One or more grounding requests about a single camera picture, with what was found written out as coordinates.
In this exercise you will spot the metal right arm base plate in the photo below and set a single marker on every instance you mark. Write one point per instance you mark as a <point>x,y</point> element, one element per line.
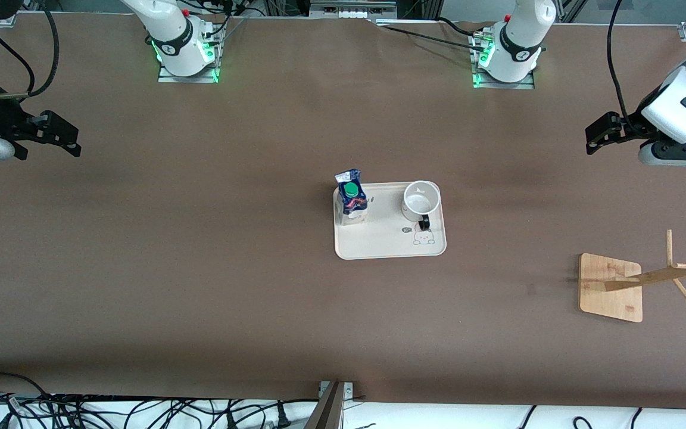
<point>167,77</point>

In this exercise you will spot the metal camera post bracket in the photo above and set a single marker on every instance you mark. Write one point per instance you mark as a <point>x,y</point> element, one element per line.
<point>330,408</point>

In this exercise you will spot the black power plug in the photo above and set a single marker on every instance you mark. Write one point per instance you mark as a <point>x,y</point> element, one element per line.
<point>283,417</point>

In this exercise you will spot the blue white milk carton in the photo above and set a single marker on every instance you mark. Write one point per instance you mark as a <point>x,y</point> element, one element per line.
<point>352,199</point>

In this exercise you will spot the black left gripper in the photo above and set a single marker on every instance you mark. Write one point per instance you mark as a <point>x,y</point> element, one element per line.
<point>628,127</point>

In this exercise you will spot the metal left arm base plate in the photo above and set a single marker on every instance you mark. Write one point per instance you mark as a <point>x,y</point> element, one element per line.
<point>530,80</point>

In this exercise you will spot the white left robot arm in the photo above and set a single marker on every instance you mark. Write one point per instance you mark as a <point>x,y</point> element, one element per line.
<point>685,101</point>

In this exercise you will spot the cream rabbit print tray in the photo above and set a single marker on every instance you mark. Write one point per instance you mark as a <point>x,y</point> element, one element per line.
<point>387,238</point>

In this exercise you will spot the grey metal equipment box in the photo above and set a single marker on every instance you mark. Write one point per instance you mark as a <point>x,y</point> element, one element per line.
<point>352,9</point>

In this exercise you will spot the wooden cup rack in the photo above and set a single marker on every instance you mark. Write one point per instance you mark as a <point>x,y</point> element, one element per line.
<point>611,286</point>

